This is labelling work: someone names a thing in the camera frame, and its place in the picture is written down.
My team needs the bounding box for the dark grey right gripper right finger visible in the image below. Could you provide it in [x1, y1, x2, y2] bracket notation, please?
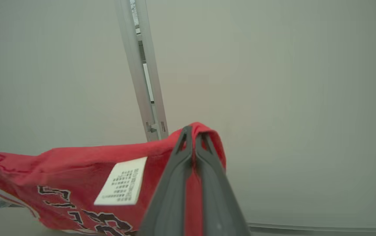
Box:
[195, 132, 251, 236]

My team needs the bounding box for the red basketball jersey garment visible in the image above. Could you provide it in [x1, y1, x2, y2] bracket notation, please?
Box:
[0, 122, 227, 236]

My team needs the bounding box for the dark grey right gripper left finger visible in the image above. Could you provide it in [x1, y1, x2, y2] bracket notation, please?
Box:
[137, 126, 194, 236]

